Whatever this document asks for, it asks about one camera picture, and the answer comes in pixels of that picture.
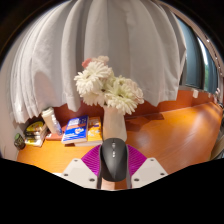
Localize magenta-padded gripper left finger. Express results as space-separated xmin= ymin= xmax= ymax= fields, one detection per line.
xmin=61 ymin=144 xmax=103 ymax=190

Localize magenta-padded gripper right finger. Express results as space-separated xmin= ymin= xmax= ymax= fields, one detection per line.
xmin=126 ymin=145 xmax=169 ymax=190

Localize black computer mouse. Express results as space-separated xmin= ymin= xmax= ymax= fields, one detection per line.
xmin=98 ymin=137 xmax=131 ymax=183

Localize red-brown flat book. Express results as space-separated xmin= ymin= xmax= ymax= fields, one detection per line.
xmin=45 ymin=132 xmax=64 ymax=141

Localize blue-covered book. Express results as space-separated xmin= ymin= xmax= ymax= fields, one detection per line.
xmin=61 ymin=115 xmax=90 ymax=145

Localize orange-covered book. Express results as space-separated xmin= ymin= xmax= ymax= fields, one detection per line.
xmin=73 ymin=116 xmax=104 ymax=148

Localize white ceramic jug vase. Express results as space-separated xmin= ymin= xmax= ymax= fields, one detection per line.
xmin=101 ymin=105 xmax=128 ymax=143

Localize black-covered book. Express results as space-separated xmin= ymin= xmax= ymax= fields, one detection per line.
xmin=23 ymin=128 xmax=48 ymax=139

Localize white lidded tumbler cup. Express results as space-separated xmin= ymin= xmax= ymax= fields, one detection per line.
xmin=40 ymin=106 xmax=59 ymax=135

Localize yellow-covered book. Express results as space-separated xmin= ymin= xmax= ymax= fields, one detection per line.
xmin=25 ymin=120 xmax=46 ymax=133

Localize green black mug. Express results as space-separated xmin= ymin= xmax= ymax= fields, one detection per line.
xmin=13 ymin=132 xmax=27 ymax=151

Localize white flower bouquet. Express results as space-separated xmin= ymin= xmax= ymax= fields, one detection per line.
xmin=73 ymin=55 xmax=145 ymax=116

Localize dark-framed window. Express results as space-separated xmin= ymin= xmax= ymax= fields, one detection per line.
xmin=178 ymin=16 xmax=223 ymax=98

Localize white pleated curtain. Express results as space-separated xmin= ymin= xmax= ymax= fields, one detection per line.
xmin=9 ymin=0 xmax=188 ymax=124

